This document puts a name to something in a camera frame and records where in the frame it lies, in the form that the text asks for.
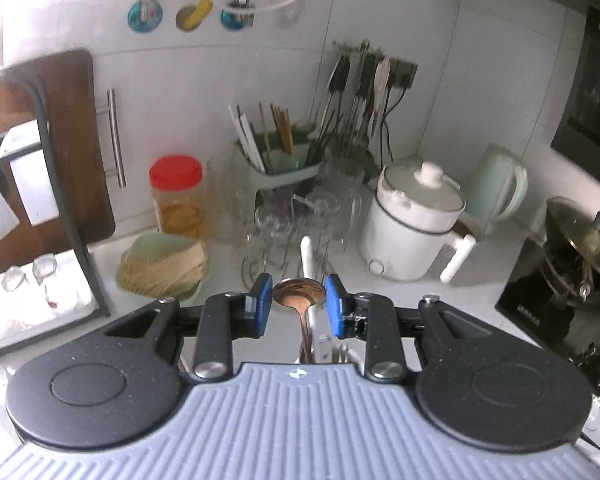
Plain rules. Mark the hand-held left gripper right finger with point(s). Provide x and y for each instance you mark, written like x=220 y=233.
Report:
x=332 y=310

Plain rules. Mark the tall clear glass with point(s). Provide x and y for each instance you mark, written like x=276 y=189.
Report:
x=225 y=200

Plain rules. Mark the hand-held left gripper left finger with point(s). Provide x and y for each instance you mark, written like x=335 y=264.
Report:
x=265 y=305

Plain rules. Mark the gold metal spoon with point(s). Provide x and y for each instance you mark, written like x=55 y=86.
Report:
x=297 y=292

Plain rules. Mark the black range hood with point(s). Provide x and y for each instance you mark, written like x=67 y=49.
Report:
x=595 y=85

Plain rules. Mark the dark wall socket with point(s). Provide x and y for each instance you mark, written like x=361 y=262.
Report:
x=405 y=72

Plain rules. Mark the brown wooden cutting board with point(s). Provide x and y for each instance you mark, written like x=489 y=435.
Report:
x=75 y=160

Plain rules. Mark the red-lidded plastic jar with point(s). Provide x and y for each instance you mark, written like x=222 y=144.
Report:
x=175 y=175

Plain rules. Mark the white drain tray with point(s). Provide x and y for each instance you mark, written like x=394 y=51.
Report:
x=40 y=320

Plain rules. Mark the green chopstick holder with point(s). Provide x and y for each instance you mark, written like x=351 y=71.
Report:
x=280 y=180

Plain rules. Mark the glass pot lid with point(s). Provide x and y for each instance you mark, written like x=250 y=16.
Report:
x=572 y=237

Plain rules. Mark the black induction cooktop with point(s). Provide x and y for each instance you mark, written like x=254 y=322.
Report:
x=530 y=305

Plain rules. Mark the clear glass pitcher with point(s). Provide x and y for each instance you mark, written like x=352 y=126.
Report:
x=342 y=185

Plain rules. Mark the pile of wooden sticks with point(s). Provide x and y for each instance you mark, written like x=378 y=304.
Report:
x=170 y=270

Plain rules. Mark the small clear drinking glass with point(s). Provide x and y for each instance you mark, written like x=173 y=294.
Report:
x=45 y=267
x=15 y=277

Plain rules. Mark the black metal dish rack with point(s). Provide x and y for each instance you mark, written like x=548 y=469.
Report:
x=82 y=260

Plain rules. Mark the green electric kettle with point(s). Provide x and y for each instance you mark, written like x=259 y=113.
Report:
x=495 y=175

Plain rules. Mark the bundle of upright chopsticks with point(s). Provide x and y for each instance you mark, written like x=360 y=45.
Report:
x=245 y=135

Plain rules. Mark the green plastic bowl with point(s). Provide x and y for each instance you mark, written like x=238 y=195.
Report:
x=150 y=246

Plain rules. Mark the row of hanging kitchen utensils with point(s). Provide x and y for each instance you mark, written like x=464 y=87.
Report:
x=337 y=80

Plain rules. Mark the white electric cooker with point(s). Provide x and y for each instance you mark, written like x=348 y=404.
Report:
x=400 y=230

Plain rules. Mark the black wok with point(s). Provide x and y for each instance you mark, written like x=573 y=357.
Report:
x=560 y=280

